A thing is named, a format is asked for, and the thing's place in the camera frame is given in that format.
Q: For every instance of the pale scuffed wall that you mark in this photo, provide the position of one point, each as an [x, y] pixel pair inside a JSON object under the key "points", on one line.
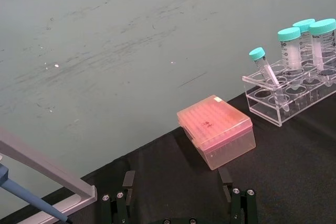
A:
{"points": [[118, 51]]}

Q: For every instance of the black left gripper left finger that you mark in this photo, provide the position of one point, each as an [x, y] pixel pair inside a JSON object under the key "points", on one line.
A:
{"points": [[119, 203]]}

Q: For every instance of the pink translucent pipette tip box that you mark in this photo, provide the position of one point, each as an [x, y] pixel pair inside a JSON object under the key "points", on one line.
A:
{"points": [[218, 132]]}

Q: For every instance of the large teal-capped centrifuge tube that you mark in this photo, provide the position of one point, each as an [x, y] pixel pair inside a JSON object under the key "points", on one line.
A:
{"points": [[290, 48], [305, 43], [324, 43]]}

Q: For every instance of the small teal-capped centrifuge tube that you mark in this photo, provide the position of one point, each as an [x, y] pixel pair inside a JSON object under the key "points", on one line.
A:
{"points": [[262, 62]]}

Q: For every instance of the black table cloth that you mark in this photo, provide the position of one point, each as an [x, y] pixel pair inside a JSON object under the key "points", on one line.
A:
{"points": [[288, 171]]}

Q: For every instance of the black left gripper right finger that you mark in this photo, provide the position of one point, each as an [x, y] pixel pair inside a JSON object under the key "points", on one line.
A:
{"points": [[242, 205]]}

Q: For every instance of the grey metal stand frame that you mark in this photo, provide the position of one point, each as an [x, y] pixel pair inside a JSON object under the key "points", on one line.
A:
{"points": [[52, 171]]}

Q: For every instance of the clear acrylic tube rack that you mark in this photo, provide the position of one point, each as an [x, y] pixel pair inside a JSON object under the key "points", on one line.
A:
{"points": [[265, 104]]}

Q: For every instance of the blue pipette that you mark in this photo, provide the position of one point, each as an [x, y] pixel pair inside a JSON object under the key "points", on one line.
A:
{"points": [[29, 196]]}

